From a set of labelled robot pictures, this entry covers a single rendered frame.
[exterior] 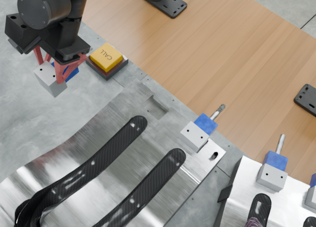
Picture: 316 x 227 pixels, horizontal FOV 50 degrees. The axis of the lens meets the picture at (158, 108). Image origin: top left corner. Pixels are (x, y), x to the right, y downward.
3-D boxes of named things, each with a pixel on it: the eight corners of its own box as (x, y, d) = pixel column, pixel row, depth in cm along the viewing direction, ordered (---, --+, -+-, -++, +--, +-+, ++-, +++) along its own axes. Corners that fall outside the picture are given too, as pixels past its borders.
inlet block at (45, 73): (84, 47, 77) (81, 33, 72) (99, 60, 76) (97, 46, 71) (39, 84, 72) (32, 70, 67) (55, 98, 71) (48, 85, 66)
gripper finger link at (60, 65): (54, 95, 65) (63, 57, 60) (30, 73, 67) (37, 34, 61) (79, 84, 70) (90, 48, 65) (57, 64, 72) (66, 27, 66)
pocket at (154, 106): (153, 100, 79) (154, 92, 75) (170, 114, 77) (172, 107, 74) (140, 113, 77) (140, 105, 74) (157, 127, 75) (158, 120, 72)
